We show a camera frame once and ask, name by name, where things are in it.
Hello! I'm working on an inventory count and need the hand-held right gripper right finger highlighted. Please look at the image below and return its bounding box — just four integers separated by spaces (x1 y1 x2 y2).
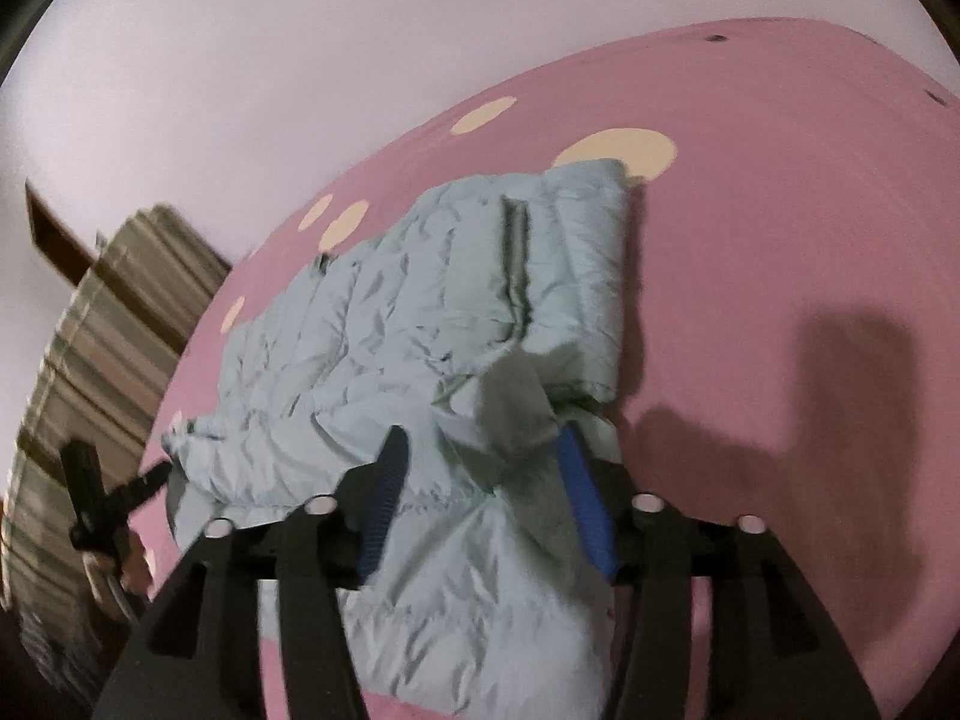
555 420 882 720

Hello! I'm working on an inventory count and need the brown wooden door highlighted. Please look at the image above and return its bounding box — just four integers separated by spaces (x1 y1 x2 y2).
25 180 100 287

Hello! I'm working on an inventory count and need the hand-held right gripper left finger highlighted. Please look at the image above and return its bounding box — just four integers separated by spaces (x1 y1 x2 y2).
94 424 410 720

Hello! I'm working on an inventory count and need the pink dotted bed sheet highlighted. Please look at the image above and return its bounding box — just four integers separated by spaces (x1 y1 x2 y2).
139 15 960 720

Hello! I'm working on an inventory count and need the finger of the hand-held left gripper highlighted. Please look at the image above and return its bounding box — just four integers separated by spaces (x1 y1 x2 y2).
109 461 175 520
60 440 104 522

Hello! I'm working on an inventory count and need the person's left hand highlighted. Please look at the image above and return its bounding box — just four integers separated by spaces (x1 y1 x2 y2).
120 532 156 595

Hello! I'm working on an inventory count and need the light blue puffer jacket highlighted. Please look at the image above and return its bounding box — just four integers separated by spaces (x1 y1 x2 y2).
161 157 646 717

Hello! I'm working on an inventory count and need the striped headboard cushion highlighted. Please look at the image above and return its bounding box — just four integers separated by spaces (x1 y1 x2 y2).
96 202 235 357
0 262 192 616

